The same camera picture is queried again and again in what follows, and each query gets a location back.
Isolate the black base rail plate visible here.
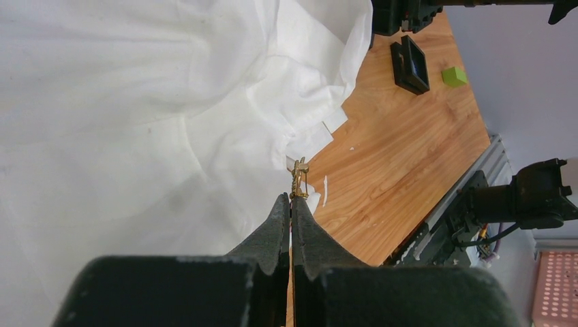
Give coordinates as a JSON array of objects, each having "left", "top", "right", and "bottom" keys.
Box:
[{"left": 384, "top": 171, "right": 493, "bottom": 268}]

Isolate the green block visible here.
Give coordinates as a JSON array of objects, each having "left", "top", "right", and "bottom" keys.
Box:
[{"left": 442, "top": 66, "right": 468, "bottom": 88}]

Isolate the gold leaf brooch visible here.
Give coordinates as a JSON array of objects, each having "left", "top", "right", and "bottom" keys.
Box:
[{"left": 289, "top": 157, "right": 309, "bottom": 200}]

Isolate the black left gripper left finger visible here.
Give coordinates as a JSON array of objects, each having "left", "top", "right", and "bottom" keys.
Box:
[{"left": 53, "top": 194, "right": 290, "bottom": 326}]

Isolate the white button-up shirt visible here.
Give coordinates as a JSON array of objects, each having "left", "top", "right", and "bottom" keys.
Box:
[{"left": 1, "top": 1, "right": 372, "bottom": 326}]

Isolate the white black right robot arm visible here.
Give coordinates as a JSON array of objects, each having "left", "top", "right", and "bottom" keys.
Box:
[{"left": 371, "top": 1, "right": 577, "bottom": 248}]

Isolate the black square frame box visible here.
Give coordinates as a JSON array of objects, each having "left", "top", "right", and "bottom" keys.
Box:
[{"left": 390, "top": 35, "right": 430, "bottom": 95}]

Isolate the pink perforated basket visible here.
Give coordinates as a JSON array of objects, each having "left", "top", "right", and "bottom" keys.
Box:
[{"left": 532, "top": 251, "right": 577, "bottom": 327}]

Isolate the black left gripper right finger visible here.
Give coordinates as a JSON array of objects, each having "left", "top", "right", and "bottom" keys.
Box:
[{"left": 291, "top": 197, "right": 519, "bottom": 326}]

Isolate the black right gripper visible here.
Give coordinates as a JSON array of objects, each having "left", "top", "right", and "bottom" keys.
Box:
[{"left": 371, "top": 0, "right": 443, "bottom": 36}]

